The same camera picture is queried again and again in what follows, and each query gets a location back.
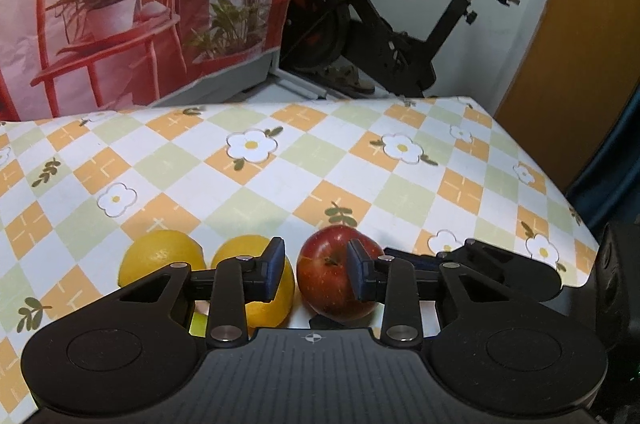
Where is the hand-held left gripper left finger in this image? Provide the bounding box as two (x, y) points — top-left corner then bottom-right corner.
(117, 236), (287, 349)

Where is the yellow lemon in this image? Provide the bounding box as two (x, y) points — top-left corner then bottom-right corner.
(118, 230), (207, 290)
(211, 235), (296, 330)

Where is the dark blue cloth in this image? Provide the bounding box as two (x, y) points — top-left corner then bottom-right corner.
(565, 84), (640, 230)

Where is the black exercise bike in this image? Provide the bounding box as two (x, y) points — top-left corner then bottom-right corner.
(280, 0), (530, 99)

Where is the brown shoe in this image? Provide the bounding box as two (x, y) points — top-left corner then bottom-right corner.
(320, 65), (376, 95)

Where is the floral checkered tablecloth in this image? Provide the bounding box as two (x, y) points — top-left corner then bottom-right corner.
(0, 96), (601, 424)

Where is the orange wooden door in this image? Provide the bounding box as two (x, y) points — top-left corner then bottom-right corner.
(492, 0), (640, 195)

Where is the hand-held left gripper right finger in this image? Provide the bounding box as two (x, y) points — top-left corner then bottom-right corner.
(347, 238), (511, 349)

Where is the wall poster with chair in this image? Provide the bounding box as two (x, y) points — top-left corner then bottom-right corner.
(0, 0), (303, 122)

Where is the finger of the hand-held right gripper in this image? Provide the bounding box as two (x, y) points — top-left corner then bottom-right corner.
(382, 239), (563, 303)
(307, 304), (386, 331)

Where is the red apple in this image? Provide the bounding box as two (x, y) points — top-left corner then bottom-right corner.
(296, 225), (388, 324)

